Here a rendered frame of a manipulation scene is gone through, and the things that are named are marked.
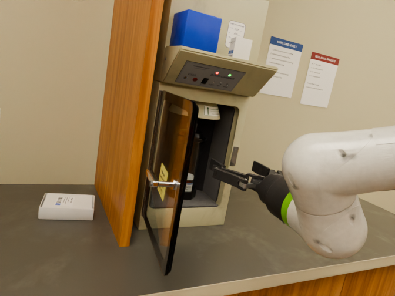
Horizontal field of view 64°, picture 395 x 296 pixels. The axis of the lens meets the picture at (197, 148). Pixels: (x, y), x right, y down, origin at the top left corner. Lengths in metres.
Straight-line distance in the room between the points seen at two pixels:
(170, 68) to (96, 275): 0.55
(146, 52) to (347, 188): 0.56
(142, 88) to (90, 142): 0.59
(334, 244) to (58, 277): 0.60
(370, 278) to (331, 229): 0.87
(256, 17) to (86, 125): 0.76
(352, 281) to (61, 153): 1.19
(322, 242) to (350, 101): 1.60
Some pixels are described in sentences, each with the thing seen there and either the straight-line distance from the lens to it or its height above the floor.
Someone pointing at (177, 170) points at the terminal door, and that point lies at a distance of 0.69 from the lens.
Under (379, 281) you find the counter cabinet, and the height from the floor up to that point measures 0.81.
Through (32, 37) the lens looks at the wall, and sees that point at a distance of 1.32.
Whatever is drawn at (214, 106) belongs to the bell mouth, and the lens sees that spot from 1.06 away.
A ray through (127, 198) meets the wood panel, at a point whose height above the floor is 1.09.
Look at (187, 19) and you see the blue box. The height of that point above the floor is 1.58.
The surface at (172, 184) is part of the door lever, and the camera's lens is 0.71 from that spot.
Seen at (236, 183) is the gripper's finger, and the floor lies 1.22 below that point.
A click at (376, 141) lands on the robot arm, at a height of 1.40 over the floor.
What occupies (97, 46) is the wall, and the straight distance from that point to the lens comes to 1.33.
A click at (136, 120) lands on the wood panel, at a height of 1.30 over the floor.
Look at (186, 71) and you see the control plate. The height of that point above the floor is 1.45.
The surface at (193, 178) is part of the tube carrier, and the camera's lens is 1.13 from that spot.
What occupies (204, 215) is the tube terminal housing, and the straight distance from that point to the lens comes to 1.13.
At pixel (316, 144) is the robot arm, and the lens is 0.50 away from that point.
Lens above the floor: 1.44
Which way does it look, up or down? 12 degrees down
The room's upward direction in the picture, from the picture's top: 10 degrees clockwise
